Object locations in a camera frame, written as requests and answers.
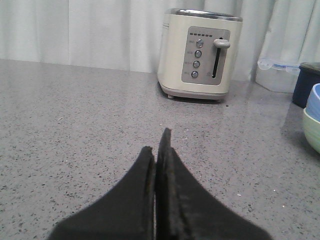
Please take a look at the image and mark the green bowl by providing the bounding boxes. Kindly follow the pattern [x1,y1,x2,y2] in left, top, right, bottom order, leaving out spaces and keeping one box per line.
[302,108,320,153]

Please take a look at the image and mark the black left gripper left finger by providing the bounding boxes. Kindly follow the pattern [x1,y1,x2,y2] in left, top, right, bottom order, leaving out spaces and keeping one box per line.
[48,146,156,240]

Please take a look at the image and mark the white curtain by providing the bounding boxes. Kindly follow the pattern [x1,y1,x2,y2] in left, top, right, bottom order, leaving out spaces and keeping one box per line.
[0,0,320,81]

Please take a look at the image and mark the cream toaster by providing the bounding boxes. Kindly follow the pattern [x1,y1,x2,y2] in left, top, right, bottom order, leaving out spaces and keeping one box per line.
[157,8,243,101]

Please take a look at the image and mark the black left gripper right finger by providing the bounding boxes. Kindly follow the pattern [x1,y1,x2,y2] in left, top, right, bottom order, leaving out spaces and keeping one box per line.
[155,128,272,240]

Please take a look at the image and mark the dark blue saucepan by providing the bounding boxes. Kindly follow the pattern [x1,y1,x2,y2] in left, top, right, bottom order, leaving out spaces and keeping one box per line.
[292,62,320,109]

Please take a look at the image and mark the clear plastic food container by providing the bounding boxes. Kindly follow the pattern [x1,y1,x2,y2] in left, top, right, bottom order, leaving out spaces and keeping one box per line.
[255,58,300,93]

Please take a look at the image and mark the blue bowl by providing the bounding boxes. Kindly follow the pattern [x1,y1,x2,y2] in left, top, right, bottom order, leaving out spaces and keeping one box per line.
[305,83,320,122]

